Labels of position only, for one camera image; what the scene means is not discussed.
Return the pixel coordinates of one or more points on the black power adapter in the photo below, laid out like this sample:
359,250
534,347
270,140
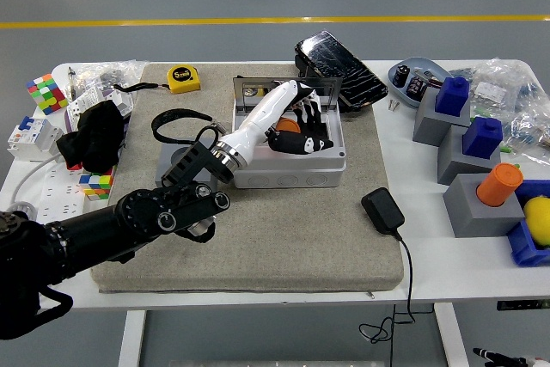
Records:
382,210

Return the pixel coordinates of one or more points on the black stand box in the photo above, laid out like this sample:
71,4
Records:
301,67

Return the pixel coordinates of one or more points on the blue plastic bin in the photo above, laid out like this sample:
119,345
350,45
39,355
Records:
522,246

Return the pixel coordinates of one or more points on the white blue circuit breaker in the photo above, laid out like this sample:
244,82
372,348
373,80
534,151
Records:
30,139

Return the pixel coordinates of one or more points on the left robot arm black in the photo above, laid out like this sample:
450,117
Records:
129,216

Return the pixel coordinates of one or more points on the white table leg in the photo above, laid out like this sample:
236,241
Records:
131,337
451,337

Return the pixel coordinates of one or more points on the blue-grey dish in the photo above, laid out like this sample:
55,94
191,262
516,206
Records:
403,95

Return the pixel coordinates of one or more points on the grey block holder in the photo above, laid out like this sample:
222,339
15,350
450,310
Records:
472,216
455,165
429,126

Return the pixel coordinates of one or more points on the colourful puzzle cube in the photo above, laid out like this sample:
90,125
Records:
96,184
45,92

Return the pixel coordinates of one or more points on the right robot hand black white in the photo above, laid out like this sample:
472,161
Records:
494,355

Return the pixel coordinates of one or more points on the grey electrical junction box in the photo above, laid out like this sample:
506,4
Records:
292,173

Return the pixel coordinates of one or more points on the white power strip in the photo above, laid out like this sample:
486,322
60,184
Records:
60,195

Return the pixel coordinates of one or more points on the blue block battery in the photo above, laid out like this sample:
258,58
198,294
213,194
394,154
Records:
451,96
483,137

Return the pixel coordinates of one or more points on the black cloth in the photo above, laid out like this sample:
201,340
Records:
94,135

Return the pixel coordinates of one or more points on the orange cylinder battery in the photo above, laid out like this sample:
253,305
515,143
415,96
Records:
498,184
288,125

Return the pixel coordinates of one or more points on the black table control panel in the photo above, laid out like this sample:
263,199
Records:
522,305

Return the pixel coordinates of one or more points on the dark striped capacitor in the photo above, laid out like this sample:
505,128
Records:
416,85

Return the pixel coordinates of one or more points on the silver red small part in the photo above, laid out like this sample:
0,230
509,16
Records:
434,81

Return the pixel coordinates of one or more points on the smoky transparent box lid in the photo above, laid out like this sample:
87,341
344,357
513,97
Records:
331,92

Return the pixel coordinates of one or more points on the silver pen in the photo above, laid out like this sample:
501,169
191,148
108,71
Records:
72,83

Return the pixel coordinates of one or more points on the clear plastic bag of parts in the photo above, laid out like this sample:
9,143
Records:
490,92
528,126

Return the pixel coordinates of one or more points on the black capacitor in dish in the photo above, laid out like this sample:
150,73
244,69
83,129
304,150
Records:
402,75

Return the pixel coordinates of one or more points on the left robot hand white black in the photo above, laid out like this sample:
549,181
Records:
266,109

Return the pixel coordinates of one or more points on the yellow ball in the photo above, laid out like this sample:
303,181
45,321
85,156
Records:
539,221

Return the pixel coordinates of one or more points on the white terminal block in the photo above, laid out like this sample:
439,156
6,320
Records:
83,102

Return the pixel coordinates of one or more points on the black phone with cracked screen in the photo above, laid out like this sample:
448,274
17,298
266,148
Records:
339,68

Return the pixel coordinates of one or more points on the grey block with round hole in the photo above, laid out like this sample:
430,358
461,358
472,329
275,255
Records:
169,160

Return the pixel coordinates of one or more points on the grey-brown mat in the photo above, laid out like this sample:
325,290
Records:
258,234

